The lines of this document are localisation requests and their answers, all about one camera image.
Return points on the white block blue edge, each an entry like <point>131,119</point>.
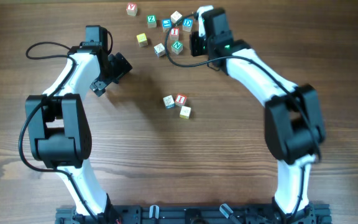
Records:
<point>169,102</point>

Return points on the red I letter block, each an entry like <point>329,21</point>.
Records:
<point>174,34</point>

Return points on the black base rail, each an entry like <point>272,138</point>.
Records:
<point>254,213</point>

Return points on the white block blue side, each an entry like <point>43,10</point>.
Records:
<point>159,50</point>

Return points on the yellow top block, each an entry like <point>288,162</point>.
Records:
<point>142,40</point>

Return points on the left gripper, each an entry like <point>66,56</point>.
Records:
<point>122,66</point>

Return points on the blue D letter block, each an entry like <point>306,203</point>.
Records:
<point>187,25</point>

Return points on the red Y letter block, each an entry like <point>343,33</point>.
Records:
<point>131,9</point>

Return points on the white block yellow side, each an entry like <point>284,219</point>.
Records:
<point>185,112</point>

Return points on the green Z letter block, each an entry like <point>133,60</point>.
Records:
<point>151,21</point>

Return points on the green N letter block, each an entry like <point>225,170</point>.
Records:
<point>177,47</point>

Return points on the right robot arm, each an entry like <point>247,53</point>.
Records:
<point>293,123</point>

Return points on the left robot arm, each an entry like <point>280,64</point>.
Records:
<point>56,136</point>

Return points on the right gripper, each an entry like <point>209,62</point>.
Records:
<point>194,40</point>

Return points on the white and green block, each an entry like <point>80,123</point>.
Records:
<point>176,17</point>

